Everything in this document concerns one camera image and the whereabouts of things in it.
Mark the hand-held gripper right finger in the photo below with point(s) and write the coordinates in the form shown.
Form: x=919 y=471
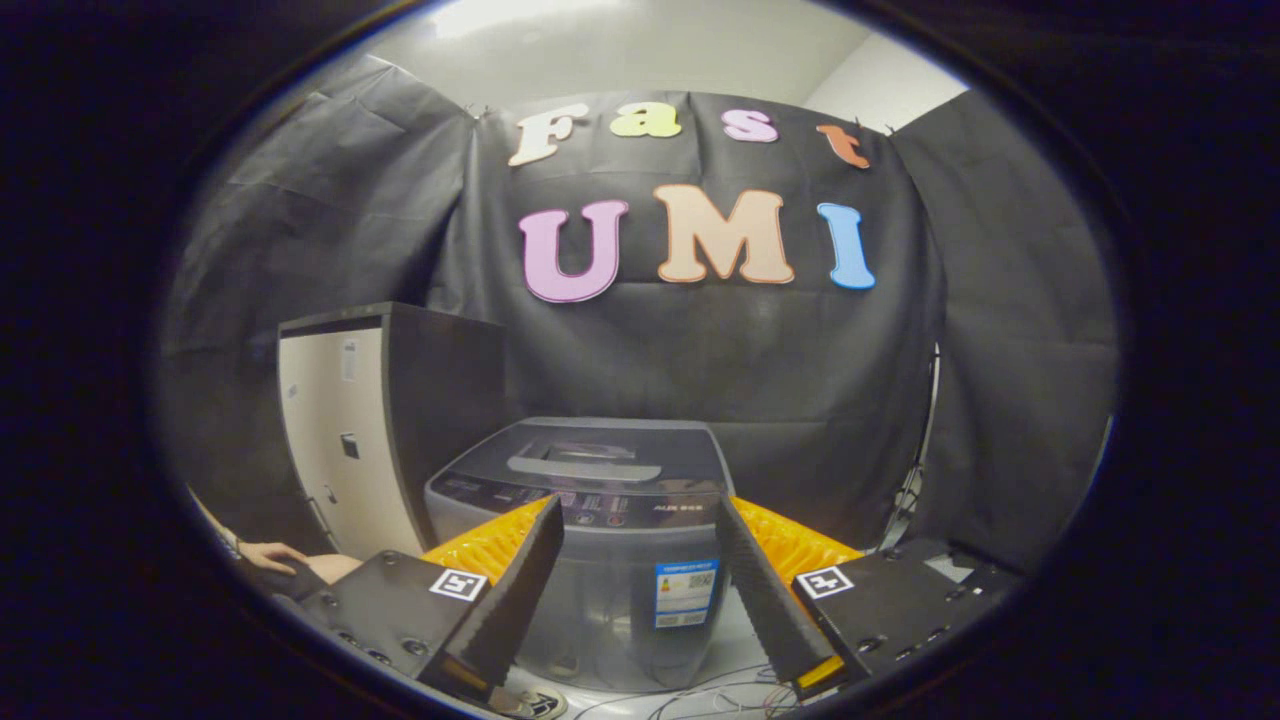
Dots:
x=765 y=600

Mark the beige and dark cabinet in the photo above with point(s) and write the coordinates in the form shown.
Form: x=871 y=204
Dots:
x=350 y=440

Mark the person's shoe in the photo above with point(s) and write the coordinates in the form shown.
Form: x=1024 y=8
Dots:
x=540 y=705

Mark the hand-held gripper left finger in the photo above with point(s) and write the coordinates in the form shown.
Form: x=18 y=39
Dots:
x=520 y=590

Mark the black backdrop cloth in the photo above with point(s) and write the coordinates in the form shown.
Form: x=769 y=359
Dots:
x=800 y=360

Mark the dark washing machine lid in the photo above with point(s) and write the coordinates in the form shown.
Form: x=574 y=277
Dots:
x=600 y=445

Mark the grey washing machine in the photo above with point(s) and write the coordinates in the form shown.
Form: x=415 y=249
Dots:
x=610 y=600

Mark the black light stand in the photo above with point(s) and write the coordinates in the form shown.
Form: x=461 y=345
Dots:
x=915 y=470

